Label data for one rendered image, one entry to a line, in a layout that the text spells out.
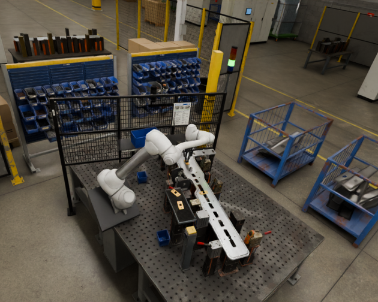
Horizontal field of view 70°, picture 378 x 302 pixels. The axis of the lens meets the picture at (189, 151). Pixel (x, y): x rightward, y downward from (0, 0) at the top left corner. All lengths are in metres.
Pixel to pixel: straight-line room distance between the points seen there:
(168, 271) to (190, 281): 0.19
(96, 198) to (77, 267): 0.95
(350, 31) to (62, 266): 13.45
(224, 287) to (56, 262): 1.83
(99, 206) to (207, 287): 1.16
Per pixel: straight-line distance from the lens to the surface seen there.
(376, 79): 9.82
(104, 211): 2.62
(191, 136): 2.65
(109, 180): 2.41
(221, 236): 2.27
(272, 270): 2.61
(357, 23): 14.24
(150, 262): 2.42
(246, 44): 5.93
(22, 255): 3.56
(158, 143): 2.12
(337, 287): 3.75
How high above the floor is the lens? 2.73
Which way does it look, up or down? 34 degrees down
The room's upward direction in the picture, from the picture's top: 8 degrees clockwise
